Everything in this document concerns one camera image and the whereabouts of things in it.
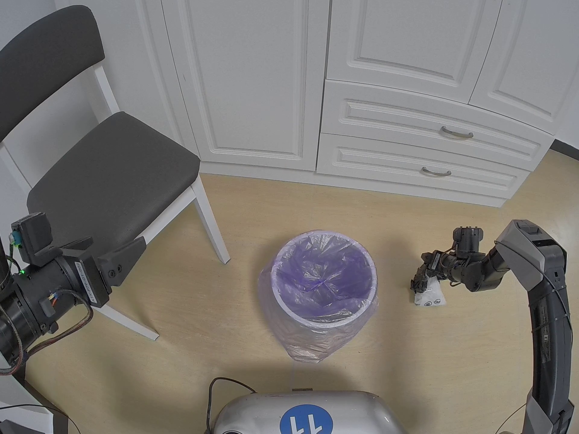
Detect white wardrobe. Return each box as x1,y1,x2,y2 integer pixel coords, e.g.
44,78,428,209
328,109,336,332
49,0,579,209

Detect white trash bin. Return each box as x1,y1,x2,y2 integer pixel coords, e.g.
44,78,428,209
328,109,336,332
270,230,377,360

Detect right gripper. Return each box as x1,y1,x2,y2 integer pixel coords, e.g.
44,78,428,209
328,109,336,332
421,250,455,274

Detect white chair grey cushions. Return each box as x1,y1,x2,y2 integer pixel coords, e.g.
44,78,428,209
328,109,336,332
0,5,229,341

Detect black cable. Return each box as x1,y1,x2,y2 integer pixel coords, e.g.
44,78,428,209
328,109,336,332
497,401,529,434
0,404,69,434
206,377,258,434

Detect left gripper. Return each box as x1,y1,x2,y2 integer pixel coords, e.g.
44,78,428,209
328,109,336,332
14,235,147,333

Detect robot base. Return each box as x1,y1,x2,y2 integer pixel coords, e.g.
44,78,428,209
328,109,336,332
213,387,410,434

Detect white printed plastic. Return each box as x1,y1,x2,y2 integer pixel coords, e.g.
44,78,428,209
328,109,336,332
413,278,448,307

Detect purple plastic bag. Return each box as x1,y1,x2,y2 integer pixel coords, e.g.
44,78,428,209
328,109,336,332
258,230,380,364

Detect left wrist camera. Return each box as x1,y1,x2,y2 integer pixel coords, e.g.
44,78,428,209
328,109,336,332
11,213,54,265

